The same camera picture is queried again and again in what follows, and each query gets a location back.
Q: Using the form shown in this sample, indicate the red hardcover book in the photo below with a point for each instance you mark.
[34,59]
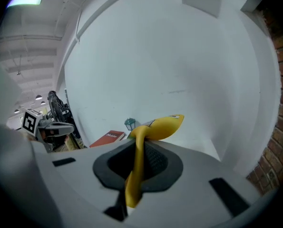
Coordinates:
[108,138]

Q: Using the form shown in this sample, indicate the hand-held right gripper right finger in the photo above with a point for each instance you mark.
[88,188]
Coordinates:
[198,174]

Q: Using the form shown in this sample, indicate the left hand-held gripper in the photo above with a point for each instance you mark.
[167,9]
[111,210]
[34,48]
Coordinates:
[30,122]

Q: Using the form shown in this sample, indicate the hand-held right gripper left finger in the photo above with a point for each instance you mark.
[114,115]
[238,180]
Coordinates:
[79,170]

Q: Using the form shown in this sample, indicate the black standing fan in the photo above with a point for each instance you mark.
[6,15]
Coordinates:
[59,108]

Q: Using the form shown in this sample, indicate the small green lantern lamp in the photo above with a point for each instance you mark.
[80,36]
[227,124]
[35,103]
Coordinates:
[129,124]

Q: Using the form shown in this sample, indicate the rectangular ceiling light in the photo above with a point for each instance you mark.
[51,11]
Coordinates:
[24,1]

